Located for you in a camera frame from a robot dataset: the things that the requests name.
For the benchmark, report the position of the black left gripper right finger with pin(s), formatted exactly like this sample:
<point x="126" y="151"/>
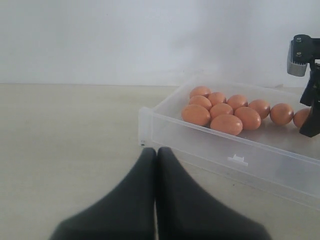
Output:
<point x="185" y="211"/>

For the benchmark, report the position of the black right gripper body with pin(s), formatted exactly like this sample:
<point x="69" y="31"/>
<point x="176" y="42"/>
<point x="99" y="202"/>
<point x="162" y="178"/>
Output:
<point x="311" y="93"/>

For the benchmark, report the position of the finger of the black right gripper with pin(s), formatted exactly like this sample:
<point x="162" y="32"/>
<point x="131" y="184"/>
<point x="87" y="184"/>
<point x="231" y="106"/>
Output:
<point x="311" y="126"/>

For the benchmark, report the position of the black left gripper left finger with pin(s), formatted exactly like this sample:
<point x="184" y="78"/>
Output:
<point x="125" y="213"/>

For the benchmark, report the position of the clear plastic drawer bin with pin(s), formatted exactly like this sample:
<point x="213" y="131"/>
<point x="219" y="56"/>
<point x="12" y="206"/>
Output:
<point x="276" y="159"/>

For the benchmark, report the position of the brown egg row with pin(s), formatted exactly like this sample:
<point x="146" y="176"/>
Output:
<point x="221" y="109"/>

